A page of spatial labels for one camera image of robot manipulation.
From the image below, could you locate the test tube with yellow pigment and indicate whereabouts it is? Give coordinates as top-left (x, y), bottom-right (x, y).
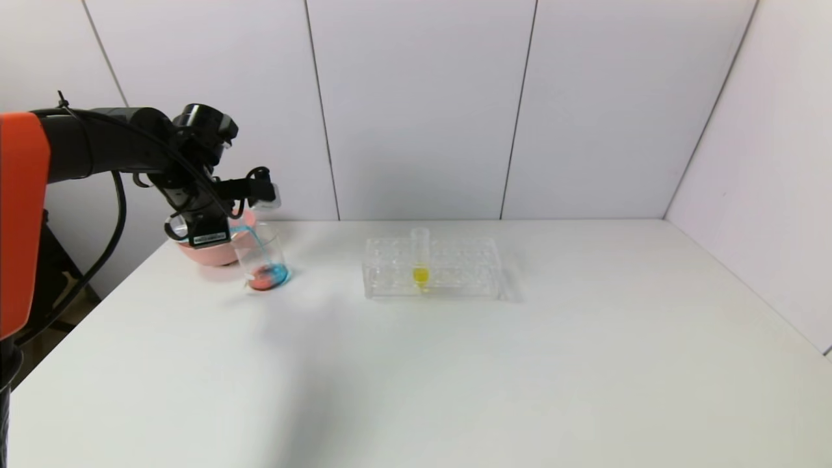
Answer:
top-left (412, 227), bottom-right (430, 291)

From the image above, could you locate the clear acrylic test tube rack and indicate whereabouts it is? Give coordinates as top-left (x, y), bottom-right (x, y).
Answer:
top-left (363, 237), bottom-right (502, 300)

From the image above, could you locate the clear glass beaker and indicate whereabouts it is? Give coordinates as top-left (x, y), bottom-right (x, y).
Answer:
top-left (232, 223), bottom-right (290, 292)

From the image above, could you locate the pink bowl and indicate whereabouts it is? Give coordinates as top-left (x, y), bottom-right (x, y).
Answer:
top-left (172, 209), bottom-right (258, 267)

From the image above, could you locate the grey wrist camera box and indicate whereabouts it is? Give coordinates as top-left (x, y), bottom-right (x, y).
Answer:
top-left (250, 184), bottom-right (281, 210)

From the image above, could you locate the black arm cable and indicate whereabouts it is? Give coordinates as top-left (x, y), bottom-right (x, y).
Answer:
top-left (19, 170), bottom-right (127, 339)

